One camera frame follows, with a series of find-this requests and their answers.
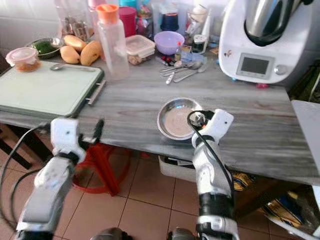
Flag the clear utensil holder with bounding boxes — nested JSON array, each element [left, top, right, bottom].
[[185, 4, 212, 54]]

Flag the pale green cutting board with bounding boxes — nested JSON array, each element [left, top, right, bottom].
[[0, 66, 107, 120]]

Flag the grey right robot leg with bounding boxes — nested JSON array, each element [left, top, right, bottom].
[[167, 227, 199, 240]]

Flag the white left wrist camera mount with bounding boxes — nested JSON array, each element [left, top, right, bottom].
[[50, 117, 82, 156]]

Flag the light grey panel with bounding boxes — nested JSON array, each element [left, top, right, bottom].
[[291, 99, 320, 170]]

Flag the purple plastic bowl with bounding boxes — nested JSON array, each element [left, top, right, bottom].
[[153, 31, 185, 56]]

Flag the round stainless steel bowl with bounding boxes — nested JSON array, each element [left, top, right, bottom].
[[157, 97, 204, 141]]

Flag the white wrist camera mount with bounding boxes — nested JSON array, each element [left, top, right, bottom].
[[50, 117, 82, 156], [203, 108, 235, 144]]

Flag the metal table knife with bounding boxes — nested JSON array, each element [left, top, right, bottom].
[[165, 70, 185, 85]]

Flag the white plastic box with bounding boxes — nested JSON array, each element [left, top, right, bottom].
[[158, 154, 197, 182]]

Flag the yellow mango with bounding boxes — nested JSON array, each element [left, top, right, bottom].
[[80, 40, 103, 67], [59, 45, 82, 65], [63, 34, 87, 52]]

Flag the white kitchen cooking machine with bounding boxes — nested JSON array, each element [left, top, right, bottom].
[[218, 0, 314, 86]]

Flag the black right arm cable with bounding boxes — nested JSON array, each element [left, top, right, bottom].
[[187, 110, 236, 196]]

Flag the plastic container with pink lid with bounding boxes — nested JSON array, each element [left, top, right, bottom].
[[5, 46, 39, 73]]

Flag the red plastic stool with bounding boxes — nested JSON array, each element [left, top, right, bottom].
[[72, 141, 132, 196]]

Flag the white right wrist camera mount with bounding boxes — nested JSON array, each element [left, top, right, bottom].
[[203, 108, 235, 144]]

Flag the magenta plastic cup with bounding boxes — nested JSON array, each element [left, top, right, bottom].
[[119, 6, 138, 38]]

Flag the pink lidded bottle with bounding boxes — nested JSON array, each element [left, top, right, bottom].
[[87, 0, 106, 31]]

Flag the yellow patterned cloth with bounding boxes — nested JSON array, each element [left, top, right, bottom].
[[260, 196, 318, 233]]

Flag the clear bottle with orange cap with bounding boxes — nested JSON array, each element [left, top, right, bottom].
[[96, 4, 130, 81]]

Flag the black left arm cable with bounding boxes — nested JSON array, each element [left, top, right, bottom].
[[0, 124, 55, 228]]

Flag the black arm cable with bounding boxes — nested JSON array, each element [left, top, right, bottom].
[[0, 124, 55, 228], [187, 110, 236, 196]]

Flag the metal spoon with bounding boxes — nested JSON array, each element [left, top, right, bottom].
[[173, 62, 211, 84], [50, 63, 97, 72], [159, 61, 202, 74]]

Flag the clear lidded food box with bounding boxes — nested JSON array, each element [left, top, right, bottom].
[[125, 34, 156, 66]]

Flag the dark blue cup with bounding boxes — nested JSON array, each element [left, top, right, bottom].
[[160, 12, 181, 33]]

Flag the bowl of green vegetables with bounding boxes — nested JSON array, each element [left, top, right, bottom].
[[26, 38, 64, 60]]

